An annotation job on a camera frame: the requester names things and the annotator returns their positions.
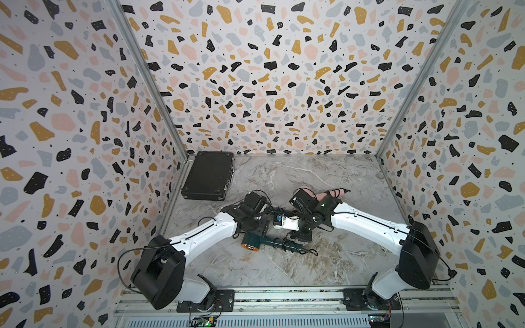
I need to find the dark green hair dryer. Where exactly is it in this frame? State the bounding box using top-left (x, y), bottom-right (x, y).
top-left (241, 232), bottom-right (306, 254)

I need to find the black cord of green dryer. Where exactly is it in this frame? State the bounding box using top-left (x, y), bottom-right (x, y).
top-left (278, 237), bottom-right (319, 257)

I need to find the pink hair dryer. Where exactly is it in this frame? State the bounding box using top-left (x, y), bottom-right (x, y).
top-left (302, 187), bottom-right (349, 201)

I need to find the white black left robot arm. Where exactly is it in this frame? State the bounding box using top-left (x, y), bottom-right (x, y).
top-left (131, 191), bottom-right (270, 310)

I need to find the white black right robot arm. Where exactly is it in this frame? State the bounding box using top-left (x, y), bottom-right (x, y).
top-left (290, 188), bottom-right (442, 310)

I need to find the black flat case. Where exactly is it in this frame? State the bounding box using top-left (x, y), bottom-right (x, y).
top-left (181, 151), bottom-right (234, 201)

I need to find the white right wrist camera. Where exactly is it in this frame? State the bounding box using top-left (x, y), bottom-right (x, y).
top-left (273, 215), bottom-right (299, 231)

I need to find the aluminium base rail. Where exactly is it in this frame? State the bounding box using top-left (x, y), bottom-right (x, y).
top-left (110, 284), bottom-right (464, 328)

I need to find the aluminium corner post left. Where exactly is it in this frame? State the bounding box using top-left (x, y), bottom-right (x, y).
top-left (106, 0), bottom-right (189, 162)

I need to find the aluminium corner post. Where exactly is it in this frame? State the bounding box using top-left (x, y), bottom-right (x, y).
top-left (375, 0), bottom-right (468, 161)
top-left (106, 0), bottom-right (189, 162)

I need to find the aluminium corner post right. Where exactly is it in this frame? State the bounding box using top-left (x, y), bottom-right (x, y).
top-left (375, 0), bottom-right (468, 161)

